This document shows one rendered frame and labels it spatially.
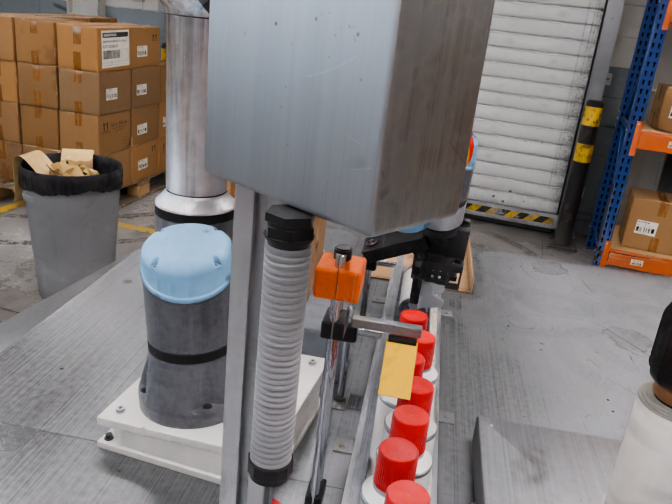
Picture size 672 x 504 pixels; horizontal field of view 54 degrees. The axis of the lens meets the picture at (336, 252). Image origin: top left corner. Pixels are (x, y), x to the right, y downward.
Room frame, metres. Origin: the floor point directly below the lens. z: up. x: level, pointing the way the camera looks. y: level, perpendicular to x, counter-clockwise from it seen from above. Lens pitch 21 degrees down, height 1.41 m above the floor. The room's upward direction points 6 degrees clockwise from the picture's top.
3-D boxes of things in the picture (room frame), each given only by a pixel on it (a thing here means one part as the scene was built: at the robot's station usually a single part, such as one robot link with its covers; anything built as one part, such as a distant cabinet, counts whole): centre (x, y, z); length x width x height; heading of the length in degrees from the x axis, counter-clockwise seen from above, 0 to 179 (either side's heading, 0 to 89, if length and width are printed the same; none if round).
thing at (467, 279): (1.55, -0.21, 0.85); 0.30 x 0.26 x 0.04; 173
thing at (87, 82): (4.51, 1.77, 0.57); 1.20 x 0.85 x 1.14; 167
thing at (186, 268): (0.78, 0.18, 1.05); 0.13 x 0.12 x 0.14; 11
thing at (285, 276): (0.41, 0.03, 1.18); 0.04 x 0.04 x 0.21
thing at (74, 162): (2.94, 1.26, 0.50); 0.42 x 0.41 x 0.28; 165
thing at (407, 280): (1.19, -0.16, 0.91); 0.20 x 0.05 x 0.05; 174
